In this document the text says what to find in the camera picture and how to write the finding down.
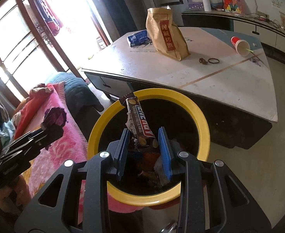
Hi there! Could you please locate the purple snack wrapper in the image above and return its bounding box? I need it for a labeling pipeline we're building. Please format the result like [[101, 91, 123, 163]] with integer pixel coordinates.
[[40, 107, 67, 130]]

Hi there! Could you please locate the wooden window frame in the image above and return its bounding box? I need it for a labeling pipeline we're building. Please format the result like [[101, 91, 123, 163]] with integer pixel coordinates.
[[0, 0, 111, 106]]

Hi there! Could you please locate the dark blue cushion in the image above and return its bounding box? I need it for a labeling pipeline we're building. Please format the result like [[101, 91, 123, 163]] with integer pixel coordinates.
[[46, 72, 104, 117]]

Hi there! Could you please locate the yellow rimmed trash bin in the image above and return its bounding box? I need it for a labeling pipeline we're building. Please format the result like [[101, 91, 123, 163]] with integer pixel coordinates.
[[87, 87, 211, 207]]

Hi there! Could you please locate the low tv cabinet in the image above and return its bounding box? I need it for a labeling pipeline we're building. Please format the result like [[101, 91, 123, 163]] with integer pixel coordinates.
[[182, 10, 285, 54]]

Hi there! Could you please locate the blue tissue pack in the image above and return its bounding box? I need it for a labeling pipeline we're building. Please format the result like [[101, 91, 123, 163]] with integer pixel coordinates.
[[127, 30, 151, 47]]

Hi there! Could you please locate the brown paper bag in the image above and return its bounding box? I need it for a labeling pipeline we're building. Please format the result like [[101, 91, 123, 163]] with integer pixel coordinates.
[[146, 7, 190, 61]]

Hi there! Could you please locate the red quilt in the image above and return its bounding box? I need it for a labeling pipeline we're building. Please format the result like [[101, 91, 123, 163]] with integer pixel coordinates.
[[12, 84, 54, 139]]

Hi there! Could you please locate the colourful picture box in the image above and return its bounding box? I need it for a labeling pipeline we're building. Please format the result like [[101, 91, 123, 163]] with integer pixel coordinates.
[[224, 0, 245, 14]]

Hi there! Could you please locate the white coffee table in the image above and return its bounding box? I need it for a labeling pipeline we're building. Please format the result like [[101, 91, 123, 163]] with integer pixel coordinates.
[[83, 27, 278, 149]]

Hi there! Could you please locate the pink cartoon blanket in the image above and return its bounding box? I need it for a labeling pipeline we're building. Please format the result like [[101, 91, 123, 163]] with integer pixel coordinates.
[[11, 82, 143, 214]]

